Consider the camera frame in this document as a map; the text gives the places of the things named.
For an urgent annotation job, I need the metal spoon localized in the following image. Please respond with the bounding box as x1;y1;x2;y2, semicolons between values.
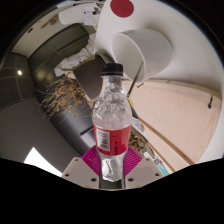
125;59;145;99

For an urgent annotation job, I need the white ceramic cup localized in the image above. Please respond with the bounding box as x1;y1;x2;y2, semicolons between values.
110;28;174;84

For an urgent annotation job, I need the light wooden slatted board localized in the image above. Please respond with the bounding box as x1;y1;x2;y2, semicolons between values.
121;78;223;174

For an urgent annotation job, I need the flat round red coaster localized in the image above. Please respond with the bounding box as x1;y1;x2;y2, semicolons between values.
109;0;135;18

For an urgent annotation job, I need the dry plant in grey pot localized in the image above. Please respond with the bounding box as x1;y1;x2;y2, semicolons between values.
34;53;114;120

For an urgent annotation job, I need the wooden wall figure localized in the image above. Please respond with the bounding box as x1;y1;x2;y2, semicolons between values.
40;14;60;29

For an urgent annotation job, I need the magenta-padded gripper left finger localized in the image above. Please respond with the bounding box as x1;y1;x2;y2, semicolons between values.
61;147;103;190

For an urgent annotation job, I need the stack of loose papers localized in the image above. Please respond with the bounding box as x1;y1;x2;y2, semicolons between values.
83;4;101;26

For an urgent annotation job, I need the white plastic chair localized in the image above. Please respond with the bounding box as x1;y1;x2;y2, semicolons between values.
58;3;101;27

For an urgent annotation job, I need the tall white plaster statue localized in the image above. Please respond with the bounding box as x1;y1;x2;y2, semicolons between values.
54;46;94;78

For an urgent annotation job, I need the teal book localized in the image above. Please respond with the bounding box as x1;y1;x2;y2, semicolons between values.
153;158;168;176

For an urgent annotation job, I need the clear red-labelled water bottle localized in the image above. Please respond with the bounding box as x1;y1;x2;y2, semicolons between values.
91;62;133;183

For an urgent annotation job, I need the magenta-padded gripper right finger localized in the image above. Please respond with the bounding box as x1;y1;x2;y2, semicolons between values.
122;146;165;190

